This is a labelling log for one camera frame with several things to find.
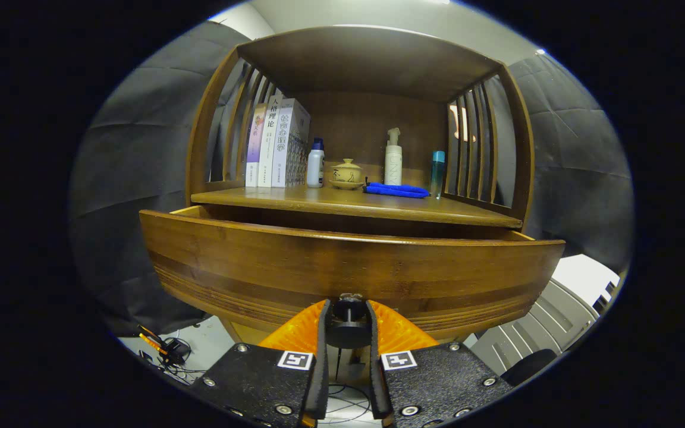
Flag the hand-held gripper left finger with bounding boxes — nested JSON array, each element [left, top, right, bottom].
[[191, 299, 331, 428]]

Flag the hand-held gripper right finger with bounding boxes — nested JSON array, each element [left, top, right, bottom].
[[366, 299, 513, 428]]

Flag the black drawer knob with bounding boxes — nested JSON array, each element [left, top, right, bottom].
[[326, 293, 373, 350]]

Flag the brown wooden drawer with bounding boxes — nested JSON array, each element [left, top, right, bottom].
[[139, 205, 566, 342]]

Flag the brown wooden countertop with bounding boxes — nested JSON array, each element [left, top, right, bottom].
[[191, 185, 523, 229]]

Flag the white drawer unit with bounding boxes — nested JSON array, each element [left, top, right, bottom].
[[470, 254, 621, 375]]

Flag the brown wooden cabinet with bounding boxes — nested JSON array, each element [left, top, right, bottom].
[[140, 25, 566, 381]]

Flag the dark rounded object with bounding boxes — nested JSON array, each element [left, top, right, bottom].
[[500, 349, 557, 387]]

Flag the orange black tool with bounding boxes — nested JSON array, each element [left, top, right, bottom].
[[137, 324, 191, 366]]

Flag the blue cloth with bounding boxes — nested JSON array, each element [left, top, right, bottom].
[[363, 181, 431, 199]]

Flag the beige lidded teacup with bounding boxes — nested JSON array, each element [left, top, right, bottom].
[[329, 158, 365, 190]]

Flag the white bottle with blue cap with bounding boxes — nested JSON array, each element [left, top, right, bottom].
[[307, 138, 325, 188]]

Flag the slim teal bottle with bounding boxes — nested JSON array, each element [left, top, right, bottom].
[[429, 150, 446, 199]]

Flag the white pump bottle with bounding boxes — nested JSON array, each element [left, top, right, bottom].
[[384, 128, 403, 186]]

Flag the thick white patterned book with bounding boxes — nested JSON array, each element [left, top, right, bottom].
[[271, 98, 312, 188]]

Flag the thin white book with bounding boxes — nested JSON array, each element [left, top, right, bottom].
[[257, 92, 285, 188]]

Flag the purple book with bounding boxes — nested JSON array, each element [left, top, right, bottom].
[[245, 103, 269, 188]]

